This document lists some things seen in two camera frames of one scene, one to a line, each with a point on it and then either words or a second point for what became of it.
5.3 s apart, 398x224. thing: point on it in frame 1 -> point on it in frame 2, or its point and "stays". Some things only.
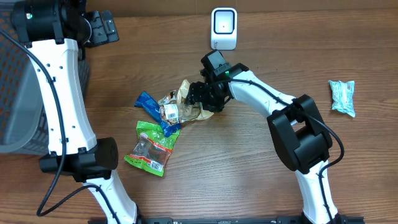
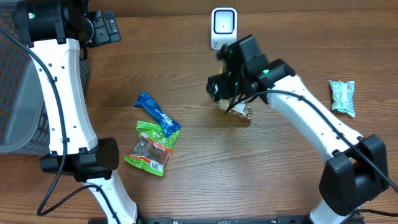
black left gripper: (104, 33) stays
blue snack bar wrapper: (146, 100) stays
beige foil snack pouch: (178, 107) -> (243, 109)
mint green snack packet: (342, 93) stays
